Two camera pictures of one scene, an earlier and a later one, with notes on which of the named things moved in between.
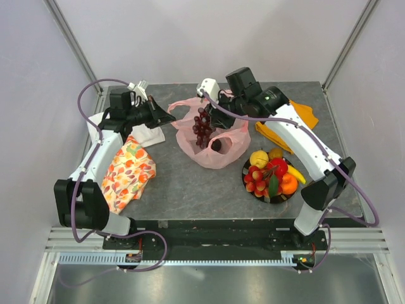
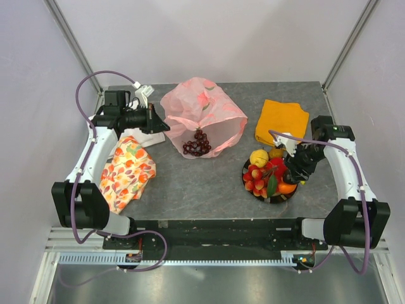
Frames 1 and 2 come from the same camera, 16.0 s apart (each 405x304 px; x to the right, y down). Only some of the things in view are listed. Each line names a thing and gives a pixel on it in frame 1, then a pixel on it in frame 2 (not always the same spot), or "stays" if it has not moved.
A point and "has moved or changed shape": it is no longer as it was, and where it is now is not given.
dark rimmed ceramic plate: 278,198 stays
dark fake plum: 216,145 → 287,177
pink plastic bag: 227,145 has moved or changed shape
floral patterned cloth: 130,170 stays
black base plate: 216,237 stays
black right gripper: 218,120 → 295,166
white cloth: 145,135 stays
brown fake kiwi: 275,152 stays
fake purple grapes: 202,128 → 199,147
